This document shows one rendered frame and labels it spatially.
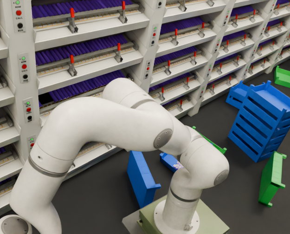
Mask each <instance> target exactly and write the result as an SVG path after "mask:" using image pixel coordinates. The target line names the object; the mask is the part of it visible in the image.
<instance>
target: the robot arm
mask: <svg viewBox="0 0 290 234"><path fill-rule="evenodd" d="M87 142H100V143H105V144H109V145H113V146H116V147H119V148H123V149H127V150H132V151H139V152H148V151H154V150H157V149H159V150H161V151H163V152H165V153H167V154H169V155H172V156H173V157H174V158H175V159H176V160H177V161H178V162H179V163H180V164H181V165H182V166H183V167H184V168H180V169H178V170H177V171H175V173H174V175H173V177H172V180H171V183H170V187H169V190H168V195H167V198H166V200H163V201H161V202H160V203H159V204H158V205H157V206H156V208H155V211H154V222H155V225H156V227H157V228H158V229H159V231H160V232H161V233H163V234H196V232H197V230H198V228H199V224H200V220H199V216H198V214H197V212H196V207H197V205H198V202H199V199H200V196H201V193H202V191H203V189H206V188H211V187H214V186H216V185H218V184H220V183H222V182H223V181H224V180H225V179H226V178H227V176H228V174H229V163H228V160H227V159H226V157H225V156H224V155H223V154H222V153H221V152H220V151H219V150H218V149H216V148H215V147H214V146H213V145H212V144H211V143H209V142H208V141H207V140H206V139H205V138H204V137H203V136H202V135H200V134H199V133H198V132H197V131H195V130H194V129H193V128H191V127H189V126H186V125H184V124H182V123H181V122H180V121H179V120H178V119H177V118H175V117H174V116H173V115H172V114H171V113H169V112H168V111H167V110H166V109H165V108H163V107H162V106H161V105H160V104H159V103H158V102H156V101H155V100H154V99H153V98H152V97H151V96H150V95H148V94H147V93H146V92H145V91H144V90H143V89H142V88H140V87H139V86H138V85H137V84H135V83H134V82H132V81H131V80H129V79H126V78H117V79H114V80H112V81H111V82H109V83H108V84H107V86H106V87H105V88H104V91H103V94H102V98H99V97H79V98H75V99H71V100H68V101H66V102H63V103H61V104H60V105H58V106H57V107H56V108H55V109H54V110H53V111H52V112H51V113H50V115H49V116H48V118H47V120H46V122H45V124H44V126H43V128H42V130H41V132H40V134H39V136H38V138H37V140H36V142H35V144H34V146H33V148H32V150H31V152H30V154H29V156H28V158H27V160H26V162H25V164H24V166H23V169H22V171H21V173H20V175H19V177H18V179H17V181H16V183H15V185H14V187H13V189H12V191H11V194H10V197H9V204H10V207H11V208H12V210H13V211H14V212H15V213H17V214H18V215H14V214H12V215H7V216H4V217H2V218H1V219H0V234H32V226H31V224H32V225H33V226H34V227H35V228H36V229H37V230H38V231H39V232H40V234H62V228H61V221H60V218H59V215H58V213H57V211H56V209H55V207H54V206H53V204H52V202H51V201H52V199H53V197H54V196H55V194H56V192H57V190H58V188H59V187H60V185H61V183H62V181H63V180H64V178H65V176H66V175H67V173H68V171H69V169H70V167H71V166H72V164H73V162H74V160H75V158H76V157H77V155H78V153H79V151H80V149H81V148H82V146H83V145H84V144H86V143H87Z"/></svg>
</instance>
